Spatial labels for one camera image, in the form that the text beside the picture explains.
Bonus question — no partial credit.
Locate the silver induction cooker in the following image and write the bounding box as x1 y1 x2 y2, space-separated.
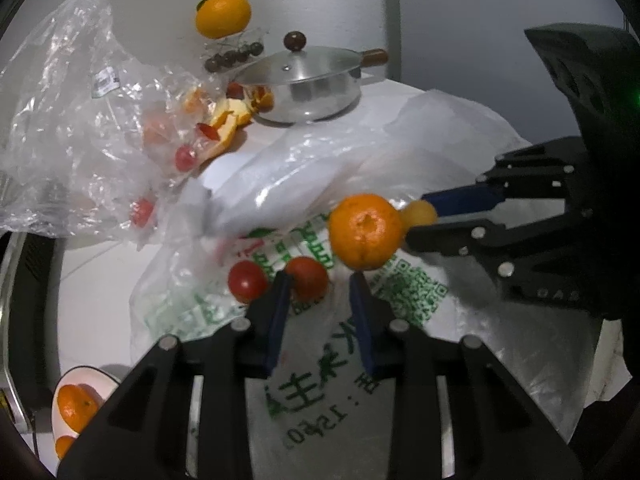
0 232 66 436

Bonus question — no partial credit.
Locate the grey refrigerator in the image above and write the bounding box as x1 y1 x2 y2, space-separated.
380 0 631 141

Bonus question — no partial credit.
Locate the white round plate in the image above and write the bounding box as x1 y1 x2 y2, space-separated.
51 367 121 461

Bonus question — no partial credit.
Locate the small steel pot with lid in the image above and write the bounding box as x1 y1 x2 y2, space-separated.
232 31 390 126

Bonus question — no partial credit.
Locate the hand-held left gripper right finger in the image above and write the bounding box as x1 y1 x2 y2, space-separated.
348 274 583 480

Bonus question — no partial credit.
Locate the dark grape bunch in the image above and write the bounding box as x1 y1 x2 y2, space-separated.
204 41 265 73

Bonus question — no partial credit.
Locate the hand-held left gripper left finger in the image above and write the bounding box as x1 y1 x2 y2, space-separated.
57 270 293 480

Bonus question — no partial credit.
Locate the clear plastic bag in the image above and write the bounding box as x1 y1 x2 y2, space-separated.
0 0 221 251

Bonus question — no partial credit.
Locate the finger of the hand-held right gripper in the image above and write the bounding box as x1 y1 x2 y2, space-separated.
402 199 596 281
421 137 586 221

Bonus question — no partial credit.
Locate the white printed plastic bag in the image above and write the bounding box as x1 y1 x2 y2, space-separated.
129 89 632 480

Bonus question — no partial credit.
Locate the small yellow-green fruit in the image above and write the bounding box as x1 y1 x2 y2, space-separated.
399 200 438 228

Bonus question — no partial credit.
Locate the orange peel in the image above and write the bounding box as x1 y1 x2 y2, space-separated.
182 85 276 161

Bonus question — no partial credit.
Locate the large orange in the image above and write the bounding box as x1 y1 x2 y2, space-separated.
195 0 252 40

